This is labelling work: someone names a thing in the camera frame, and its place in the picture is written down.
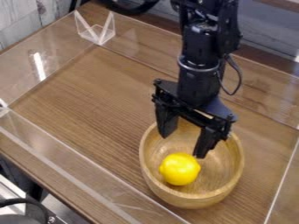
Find yellow lemon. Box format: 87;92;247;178
159;152;201;186

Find black cable lower left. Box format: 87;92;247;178
0;197;50;224

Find clear acrylic corner bracket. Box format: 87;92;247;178
73;10;116;46

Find brown wooden bowl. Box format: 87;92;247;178
139;120;245;209

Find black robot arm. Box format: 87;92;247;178
152;0;241;158

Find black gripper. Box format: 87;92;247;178
152;56;237;158

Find thick black hose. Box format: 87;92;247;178
101;0;161;16

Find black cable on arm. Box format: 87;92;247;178
216;53;243;96

